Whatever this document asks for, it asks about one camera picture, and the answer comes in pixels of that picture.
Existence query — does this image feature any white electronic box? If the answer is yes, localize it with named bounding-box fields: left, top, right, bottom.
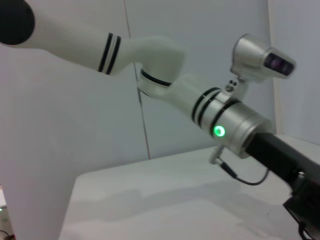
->
left=0, top=184, right=16, bottom=240

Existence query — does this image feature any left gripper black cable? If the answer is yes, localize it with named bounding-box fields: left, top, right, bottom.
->
left=208, top=146, right=270, bottom=186

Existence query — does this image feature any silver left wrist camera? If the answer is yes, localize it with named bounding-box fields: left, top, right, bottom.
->
left=224, top=33, right=298, bottom=101

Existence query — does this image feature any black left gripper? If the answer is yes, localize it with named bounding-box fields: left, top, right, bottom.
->
left=246, top=133, right=320, bottom=240

